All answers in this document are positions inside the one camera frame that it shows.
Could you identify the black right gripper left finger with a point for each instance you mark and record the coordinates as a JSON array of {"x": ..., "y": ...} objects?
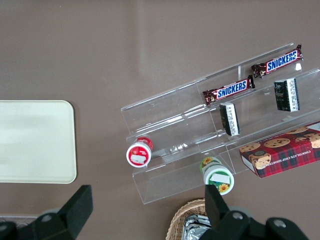
[{"x": 65, "y": 215}]

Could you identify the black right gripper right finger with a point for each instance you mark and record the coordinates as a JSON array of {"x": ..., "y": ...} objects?
[{"x": 220, "y": 217}]

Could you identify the silver foil tray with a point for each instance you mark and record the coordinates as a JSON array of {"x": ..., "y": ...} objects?
[{"x": 197, "y": 227}]

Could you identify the light wicker basket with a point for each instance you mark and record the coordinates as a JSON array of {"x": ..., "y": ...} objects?
[{"x": 180, "y": 220}]

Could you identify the beige plastic tray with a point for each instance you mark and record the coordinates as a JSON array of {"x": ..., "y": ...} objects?
[{"x": 35, "y": 142}]

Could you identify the green lid sunflower cup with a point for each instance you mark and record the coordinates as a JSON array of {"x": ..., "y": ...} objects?
[{"x": 217, "y": 175}]

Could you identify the red tartan cookie box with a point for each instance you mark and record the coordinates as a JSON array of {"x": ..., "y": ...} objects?
[{"x": 282, "y": 157}]

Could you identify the red lid white cup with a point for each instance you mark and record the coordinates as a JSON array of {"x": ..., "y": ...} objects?
[{"x": 138, "y": 155}]

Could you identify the small black white box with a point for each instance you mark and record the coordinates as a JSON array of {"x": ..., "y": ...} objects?
[
  {"x": 230, "y": 120},
  {"x": 286, "y": 95}
]

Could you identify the clear acrylic stepped shelf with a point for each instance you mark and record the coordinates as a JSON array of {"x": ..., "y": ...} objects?
[{"x": 175, "y": 120}]

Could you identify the brown Snickers bar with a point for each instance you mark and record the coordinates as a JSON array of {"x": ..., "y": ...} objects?
[
  {"x": 277, "y": 62},
  {"x": 230, "y": 90}
]

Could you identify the brown table cover mat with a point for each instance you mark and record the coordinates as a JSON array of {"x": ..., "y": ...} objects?
[{"x": 125, "y": 50}]

